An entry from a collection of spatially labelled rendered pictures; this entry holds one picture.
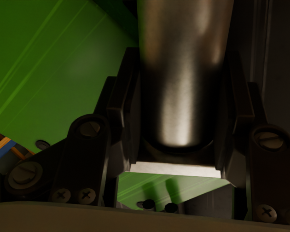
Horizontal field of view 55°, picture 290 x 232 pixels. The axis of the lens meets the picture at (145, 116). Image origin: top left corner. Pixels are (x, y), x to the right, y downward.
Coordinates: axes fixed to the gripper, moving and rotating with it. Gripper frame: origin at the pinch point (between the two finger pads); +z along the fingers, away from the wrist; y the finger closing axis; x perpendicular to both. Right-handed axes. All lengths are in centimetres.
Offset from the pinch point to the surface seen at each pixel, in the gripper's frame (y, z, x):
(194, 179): 1.3, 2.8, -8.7
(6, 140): -309, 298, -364
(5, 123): -10.5, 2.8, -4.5
